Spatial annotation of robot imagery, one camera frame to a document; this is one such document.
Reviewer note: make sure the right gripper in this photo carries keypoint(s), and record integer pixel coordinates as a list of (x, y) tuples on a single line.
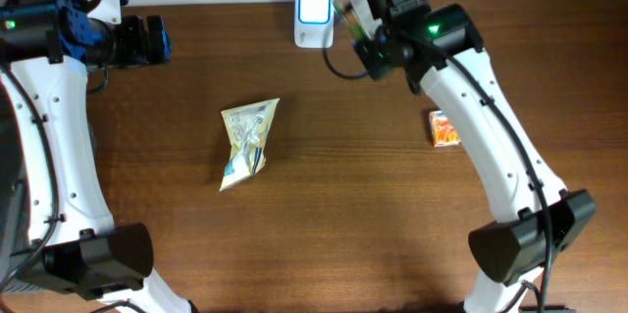
[(373, 66)]

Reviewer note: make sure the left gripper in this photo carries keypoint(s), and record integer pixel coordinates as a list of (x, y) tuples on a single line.
[(143, 52)]

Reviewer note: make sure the green juice carton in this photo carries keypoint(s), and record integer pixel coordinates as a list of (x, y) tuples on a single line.
[(348, 15)]

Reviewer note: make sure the orange tissue pack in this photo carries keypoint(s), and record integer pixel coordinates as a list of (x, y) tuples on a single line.
[(443, 133)]

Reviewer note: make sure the cream snack bag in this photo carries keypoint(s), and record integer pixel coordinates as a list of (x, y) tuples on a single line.
[(248, 127)]

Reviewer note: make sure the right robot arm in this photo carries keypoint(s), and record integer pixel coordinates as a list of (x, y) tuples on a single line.
[(536, 216)]

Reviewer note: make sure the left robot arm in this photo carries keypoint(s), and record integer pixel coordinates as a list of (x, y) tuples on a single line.
[(57, 232)]

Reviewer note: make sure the white barcode scanner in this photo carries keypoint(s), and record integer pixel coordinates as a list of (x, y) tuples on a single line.
[(313, 23)]

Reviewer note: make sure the grey plastic mesh basket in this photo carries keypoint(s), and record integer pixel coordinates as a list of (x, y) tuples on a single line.
[(13, 188)]

